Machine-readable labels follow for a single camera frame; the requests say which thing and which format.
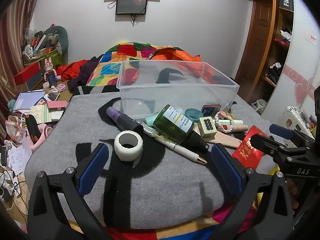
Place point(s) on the red cloth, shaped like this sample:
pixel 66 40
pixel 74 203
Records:
pixel 72 70

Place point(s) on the grey green neck pillow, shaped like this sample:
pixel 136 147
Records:
pixel 62 37

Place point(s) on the beige cosmetic tube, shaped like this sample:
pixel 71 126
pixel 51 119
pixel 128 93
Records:
pixel 225 141

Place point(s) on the teal tape roll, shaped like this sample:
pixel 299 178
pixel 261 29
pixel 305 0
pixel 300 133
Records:
pixel 193 118

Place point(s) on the white tape roll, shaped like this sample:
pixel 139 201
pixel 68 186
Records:
pixel 120 152

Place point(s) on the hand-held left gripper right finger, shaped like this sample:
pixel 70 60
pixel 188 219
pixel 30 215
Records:
pixel 225 165

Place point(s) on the beige tube with red band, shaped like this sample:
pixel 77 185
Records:
pixel 240 128

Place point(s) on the white loose papers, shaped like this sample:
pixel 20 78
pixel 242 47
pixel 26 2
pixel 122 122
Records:
pixel 18 155

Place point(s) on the pink bunny figure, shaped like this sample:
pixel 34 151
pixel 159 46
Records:
pixel 49 70

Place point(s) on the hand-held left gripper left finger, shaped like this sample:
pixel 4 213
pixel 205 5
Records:
pixel 93 165

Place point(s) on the dark purple cloth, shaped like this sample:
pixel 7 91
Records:
pixel 85 75

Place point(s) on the orange jacket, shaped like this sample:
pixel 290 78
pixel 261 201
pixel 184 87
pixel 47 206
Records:
pixel 185 57

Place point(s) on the green dotted cube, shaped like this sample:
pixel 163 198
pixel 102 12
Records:
pixel 207 130

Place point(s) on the long red box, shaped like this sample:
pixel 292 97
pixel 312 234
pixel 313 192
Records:
pixel 26 73

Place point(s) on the striped brown curtain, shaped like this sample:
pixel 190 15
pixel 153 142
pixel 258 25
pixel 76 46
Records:
pixel 17 42

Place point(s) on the green glass bottle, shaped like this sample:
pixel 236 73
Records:
pixel 170 127

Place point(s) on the light blue notebook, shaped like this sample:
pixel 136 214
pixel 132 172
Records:
pixel 30 100

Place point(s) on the long mint green tube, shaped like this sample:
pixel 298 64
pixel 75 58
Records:
pixel 238 122

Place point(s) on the small wall monitor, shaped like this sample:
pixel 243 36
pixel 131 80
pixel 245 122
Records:
pixel 131 5

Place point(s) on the white pen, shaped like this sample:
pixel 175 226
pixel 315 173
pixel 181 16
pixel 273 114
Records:
pixel 185 152

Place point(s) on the small blue box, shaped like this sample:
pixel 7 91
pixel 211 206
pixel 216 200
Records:
pixel 210 110

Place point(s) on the white sliding door pink hearts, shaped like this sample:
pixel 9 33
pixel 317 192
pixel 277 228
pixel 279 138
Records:
pixel 300 55

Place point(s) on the green box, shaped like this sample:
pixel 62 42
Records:
pixel 47 57

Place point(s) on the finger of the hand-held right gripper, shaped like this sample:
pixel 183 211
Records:
pixel 265 143
pixel 281 130

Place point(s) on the pink flat box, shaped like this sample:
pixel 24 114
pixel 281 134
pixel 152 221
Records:
pixel 57 105

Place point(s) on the person's right hand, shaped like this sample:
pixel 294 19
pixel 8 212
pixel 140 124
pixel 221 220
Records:
pixel 295 197

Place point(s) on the clear plastic storage box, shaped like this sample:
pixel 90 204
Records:
pixel 130 80

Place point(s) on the wooden wardrobe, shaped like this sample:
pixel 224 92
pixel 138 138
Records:
pixel 260 42

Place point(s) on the white crumpled bag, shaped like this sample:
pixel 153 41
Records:
pixel 258 105

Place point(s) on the red foil packet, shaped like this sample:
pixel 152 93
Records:
pixel 246 152

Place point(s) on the white suitcase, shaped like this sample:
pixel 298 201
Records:
pixel 295 120

